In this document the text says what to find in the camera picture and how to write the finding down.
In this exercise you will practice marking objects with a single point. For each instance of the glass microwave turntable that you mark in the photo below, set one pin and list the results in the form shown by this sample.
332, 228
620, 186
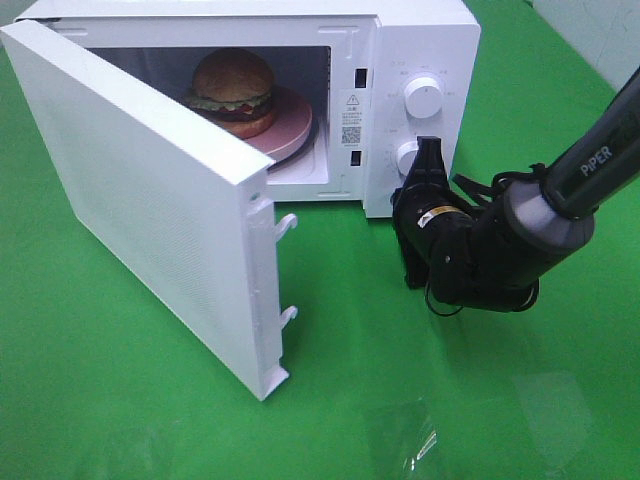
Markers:
301, 151

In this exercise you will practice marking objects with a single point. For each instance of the pink round plate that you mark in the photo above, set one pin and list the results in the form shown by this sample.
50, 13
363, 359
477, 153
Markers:
290, 129

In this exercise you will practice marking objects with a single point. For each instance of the white microwave knob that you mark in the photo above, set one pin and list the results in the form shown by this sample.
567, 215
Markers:
423, 96
405, 156

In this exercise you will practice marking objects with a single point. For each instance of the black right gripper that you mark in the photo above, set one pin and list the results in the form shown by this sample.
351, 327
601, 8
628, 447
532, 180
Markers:
430, 220

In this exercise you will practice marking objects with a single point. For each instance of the white microwave oven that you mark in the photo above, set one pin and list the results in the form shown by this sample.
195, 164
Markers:
317, 49

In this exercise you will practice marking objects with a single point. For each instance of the burger with lettuce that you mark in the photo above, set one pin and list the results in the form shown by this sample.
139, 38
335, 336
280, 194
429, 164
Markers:
232, 87

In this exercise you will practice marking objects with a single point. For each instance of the white microwave door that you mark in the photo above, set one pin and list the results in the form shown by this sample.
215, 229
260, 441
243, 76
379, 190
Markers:
180, 202

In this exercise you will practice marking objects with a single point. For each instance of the white warning sticker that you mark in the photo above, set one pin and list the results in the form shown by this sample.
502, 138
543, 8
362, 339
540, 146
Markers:
353, 116

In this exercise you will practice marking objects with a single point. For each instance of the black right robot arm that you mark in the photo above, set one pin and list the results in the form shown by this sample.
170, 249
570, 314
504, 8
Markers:
486, 246

